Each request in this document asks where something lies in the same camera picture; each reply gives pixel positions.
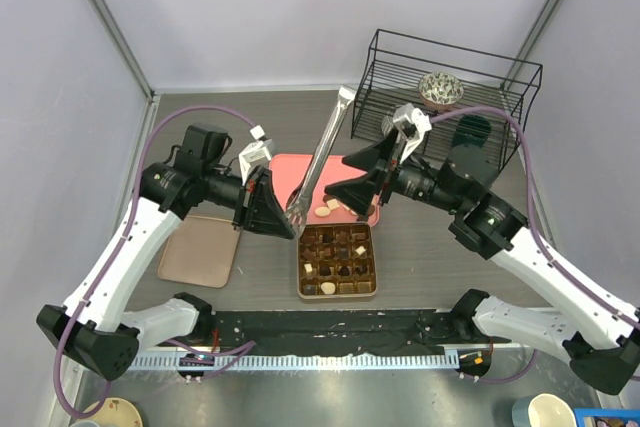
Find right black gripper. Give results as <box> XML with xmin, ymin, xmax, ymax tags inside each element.
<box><xmin>325</xmin><ymin>125</ymin><xmax>465</xmax><ymax>217</ymax></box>

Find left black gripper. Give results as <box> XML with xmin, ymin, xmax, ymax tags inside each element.
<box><xmin>203</xmin><ymin>165</ymin><xmax>296</xmax><ymax>239</ymax></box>

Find metal tongs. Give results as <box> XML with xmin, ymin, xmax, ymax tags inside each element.
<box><xmin>285</xmin><ymin>85</ymin><xmax>356</xmax><ymax>237</ymax></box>

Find rose gold tin lid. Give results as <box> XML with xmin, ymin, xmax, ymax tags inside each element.
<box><xmin>157</xmin><ymin>216</ymin><xmax>241</xmax><ymax>289</ymax></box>

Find gold chocolate box with tray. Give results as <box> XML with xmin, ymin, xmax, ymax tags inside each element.
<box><xmin>297</xmin><ymin>222</ymin><xmax>378</xmax><ymax>301</ymax></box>

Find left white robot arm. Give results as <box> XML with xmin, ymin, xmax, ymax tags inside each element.
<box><xmin>36</xmin><ymin>124</ymin><xmax>297</xmax><ymax>381</ymax></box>

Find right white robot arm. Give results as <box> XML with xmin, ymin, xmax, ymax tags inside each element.
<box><xmin>324</xmin><ymin>131</ymin><xmax>639</xmax><ymax>395</ymax></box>

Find white oval chocolate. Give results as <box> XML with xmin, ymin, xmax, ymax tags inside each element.
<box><xmin>315</xmin><ymin>206</ymin><xmax>331</xmax><ymax>217</ymax></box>

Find dark square chocolate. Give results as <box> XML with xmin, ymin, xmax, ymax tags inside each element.
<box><xmin>303</xmin><ymin>284</ymin><xmax>317</xmax><ymax>295</ymax></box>

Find white teardrop chocolate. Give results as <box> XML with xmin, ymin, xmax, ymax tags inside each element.
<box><xmin>320</xmin><ymin>282</ymin><xmax>336</xmax><ymax>295</ymax></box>

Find pink plastic tray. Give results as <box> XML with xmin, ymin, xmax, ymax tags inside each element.
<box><xmin>270</xmin><ymin>154</ymin><xmax>363</xmax><ymax>225</ymax></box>

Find floral ceramic bowl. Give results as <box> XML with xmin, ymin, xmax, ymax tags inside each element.
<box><xmin>418</xmin><ymin>72</ymin><xmax>464</xmax><ymax>111</ymax></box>

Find dark green mug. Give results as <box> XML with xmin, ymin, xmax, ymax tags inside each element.
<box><xmin>451</xmin><ymin>115</ymin><xmax>492</xmax><ymax>148</ymax></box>

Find beige plate bottom left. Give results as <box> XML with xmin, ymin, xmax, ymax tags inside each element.
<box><xmin>71</xmin><ymin>397</ymin><xmax>144</xmax><ymax>427</ymax></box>

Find white bowl bottom right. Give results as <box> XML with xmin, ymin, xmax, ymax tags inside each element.
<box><xmin>511</xmin><ymin>393</ymin><xmax>577</xmax><ymax>427</ymax></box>

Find blue box corner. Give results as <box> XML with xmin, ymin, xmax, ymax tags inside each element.
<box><xmin>574</xmin><ymin>408</ymin><xmax>640</xmax><ymax>427</ymax></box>

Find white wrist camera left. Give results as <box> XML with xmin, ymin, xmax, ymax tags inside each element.
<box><xmin>238</xmin><ymin>125</ymin><xmax>275</xmax><ymax>184</ymax></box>

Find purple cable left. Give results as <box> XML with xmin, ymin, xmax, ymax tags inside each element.
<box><xmin>52</xmin><ymin>105</ymin><xmax>264</xmax><ymax>419</ymax></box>

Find purple cable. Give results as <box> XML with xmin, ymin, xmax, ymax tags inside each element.
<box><xmin>429</xmin><ymin>105</ymin><xmax>640</xmax><ymax>383</ymax></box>
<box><xmin>52</xmin><ymin>105</ymin><xmax>264</xmax><ymax>419</ymax></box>

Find black wire rack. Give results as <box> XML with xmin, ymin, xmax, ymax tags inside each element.
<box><xmin>351</xmin><ymin>29</ymin><xmax>543</xmax><ymax>169</ymax></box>

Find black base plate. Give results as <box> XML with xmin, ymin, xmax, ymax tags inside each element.
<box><xmin>212</xmin><ymin>309</ymin><xmax>489</xmax><ymax>357</ymax></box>

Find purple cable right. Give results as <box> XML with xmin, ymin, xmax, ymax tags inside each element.
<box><xmin>429</xmin><ymin>105</ymin><xmax>640</xmax><ymax>383</ymax></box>

